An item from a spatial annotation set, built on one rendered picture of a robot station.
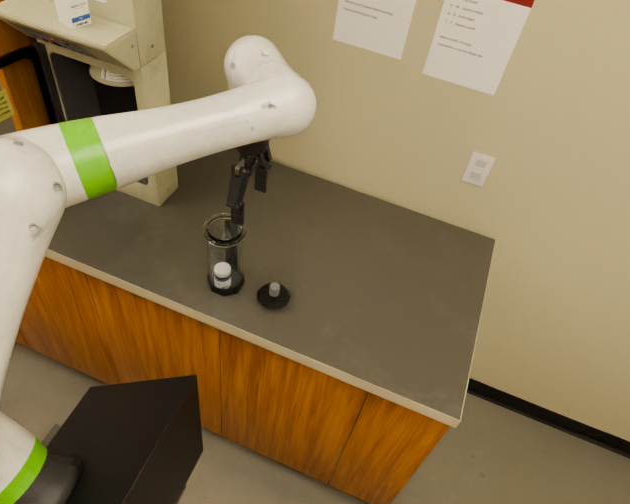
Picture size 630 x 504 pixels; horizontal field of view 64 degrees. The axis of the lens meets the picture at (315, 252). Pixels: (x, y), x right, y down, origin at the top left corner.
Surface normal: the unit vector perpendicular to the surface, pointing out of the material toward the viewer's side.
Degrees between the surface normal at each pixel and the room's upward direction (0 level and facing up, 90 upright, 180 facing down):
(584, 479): 0
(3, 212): 67
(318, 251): 0
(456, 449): 0
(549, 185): 90
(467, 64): 90
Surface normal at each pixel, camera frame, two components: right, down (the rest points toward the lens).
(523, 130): -0.36, 0.65
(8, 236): 0.60, 0.39
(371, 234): 0.13, -0.67
